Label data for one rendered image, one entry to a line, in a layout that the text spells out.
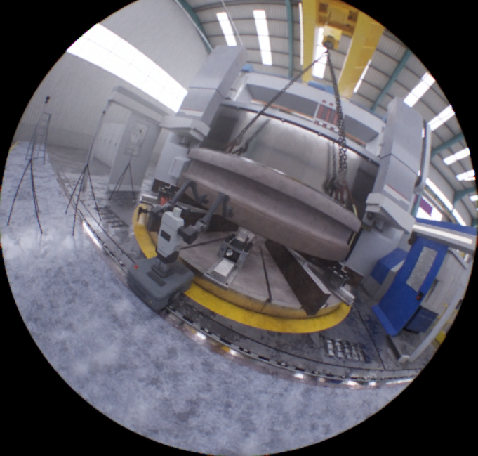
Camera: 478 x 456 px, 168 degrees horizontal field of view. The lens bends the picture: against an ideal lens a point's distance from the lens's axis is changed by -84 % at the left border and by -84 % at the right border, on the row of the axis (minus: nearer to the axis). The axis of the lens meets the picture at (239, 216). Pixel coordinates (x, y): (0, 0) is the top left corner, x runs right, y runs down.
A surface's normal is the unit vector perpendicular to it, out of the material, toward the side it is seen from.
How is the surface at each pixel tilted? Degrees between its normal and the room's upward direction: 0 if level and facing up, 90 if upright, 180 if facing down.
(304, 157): 90
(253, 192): 90
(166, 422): 0
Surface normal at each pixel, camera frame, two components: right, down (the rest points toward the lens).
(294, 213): -0.05, 0.19
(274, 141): -0.28, 0.09
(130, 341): 0.38, -0.90
